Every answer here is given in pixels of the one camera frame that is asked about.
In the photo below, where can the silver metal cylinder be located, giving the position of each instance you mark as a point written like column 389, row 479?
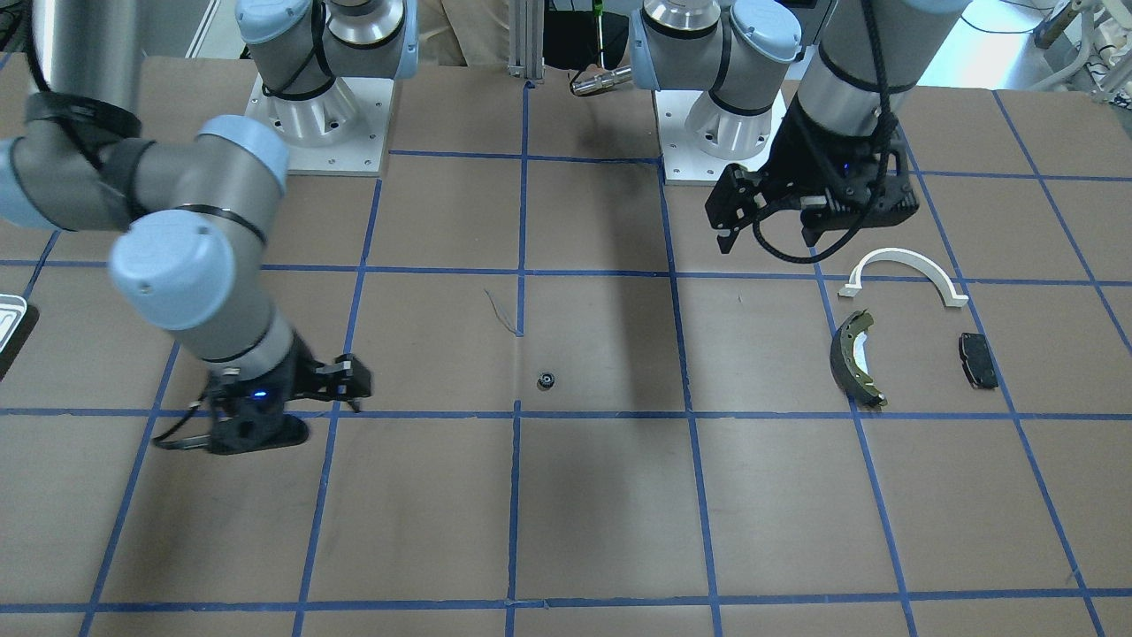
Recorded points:
column 602, row 82

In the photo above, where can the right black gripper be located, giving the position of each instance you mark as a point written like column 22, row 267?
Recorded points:
column 299, row 375

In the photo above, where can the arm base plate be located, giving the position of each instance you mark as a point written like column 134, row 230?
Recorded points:
column 699, row 139
column 341, row 133

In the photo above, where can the person in beige shirt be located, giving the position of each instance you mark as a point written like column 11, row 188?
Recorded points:
column 464, row 33

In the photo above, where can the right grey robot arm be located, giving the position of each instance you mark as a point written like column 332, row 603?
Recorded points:
column 193, row 220

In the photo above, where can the black brake pad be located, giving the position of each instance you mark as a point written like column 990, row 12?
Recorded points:
column 977, row 360

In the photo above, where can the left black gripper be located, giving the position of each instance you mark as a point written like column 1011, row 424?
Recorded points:
column 799, row 170

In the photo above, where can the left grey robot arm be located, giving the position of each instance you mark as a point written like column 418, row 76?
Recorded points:
column 871, row 54

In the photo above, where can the olive green brake shoe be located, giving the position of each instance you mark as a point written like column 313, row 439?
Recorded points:
column 849, row 363

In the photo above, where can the aluminium frame post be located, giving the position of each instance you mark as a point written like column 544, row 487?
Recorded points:
column 526, row 35

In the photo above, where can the silver ribbed metal tray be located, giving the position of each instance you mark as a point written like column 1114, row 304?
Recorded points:
column 18, row 319

